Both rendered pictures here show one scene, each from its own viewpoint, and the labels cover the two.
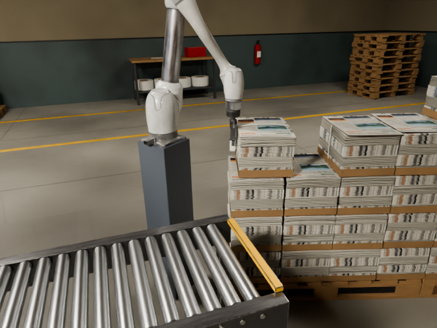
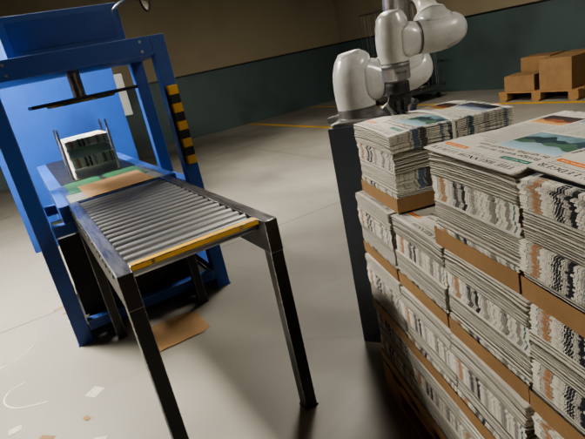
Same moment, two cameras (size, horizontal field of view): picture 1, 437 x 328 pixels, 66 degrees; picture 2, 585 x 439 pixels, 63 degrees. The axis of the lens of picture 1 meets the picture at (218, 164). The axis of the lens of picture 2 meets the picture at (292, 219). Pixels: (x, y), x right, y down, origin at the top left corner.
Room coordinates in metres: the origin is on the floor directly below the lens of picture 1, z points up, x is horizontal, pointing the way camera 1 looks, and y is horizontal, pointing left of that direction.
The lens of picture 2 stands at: (1.14, -1.59, 1.31)
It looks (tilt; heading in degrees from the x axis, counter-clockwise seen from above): 19 degrees down; 82
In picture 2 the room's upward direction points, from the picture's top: 12 degrees counter-clockwise
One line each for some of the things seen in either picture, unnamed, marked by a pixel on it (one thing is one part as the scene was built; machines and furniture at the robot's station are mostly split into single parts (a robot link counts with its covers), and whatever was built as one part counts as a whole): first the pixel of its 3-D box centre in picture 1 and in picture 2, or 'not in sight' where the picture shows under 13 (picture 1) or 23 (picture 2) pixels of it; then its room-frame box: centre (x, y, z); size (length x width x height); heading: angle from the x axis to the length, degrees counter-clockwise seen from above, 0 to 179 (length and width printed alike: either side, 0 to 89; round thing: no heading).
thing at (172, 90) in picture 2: not in sight; (182, 124); (1.04, 1.28, 1.05); 0.05 x 0.05 x 0.45; 19
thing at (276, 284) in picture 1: (251, 249); (197, 243); (1.04, -0.12, 0.81); 0.43 x 0.03 x 0.02; 19
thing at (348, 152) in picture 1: (354, 144); (551, 192); (1.79, -0.77, 0.95); 0.38 x 0.29 x 0.23; 2
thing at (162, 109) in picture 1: (161, 109); (355, 78); (1.77, 0.30, 1.17); 0.18 x 0.16 x 0.22; 178
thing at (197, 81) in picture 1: (173, 73); not in sight; (7.68, 0.96, 0.55); 1.80 x 0.70 x 1.10; 109
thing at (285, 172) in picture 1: (263, 167); (401, 188); (1.69, -0.25, 0.86); 0.29 x 0.16 x 0.04; 90
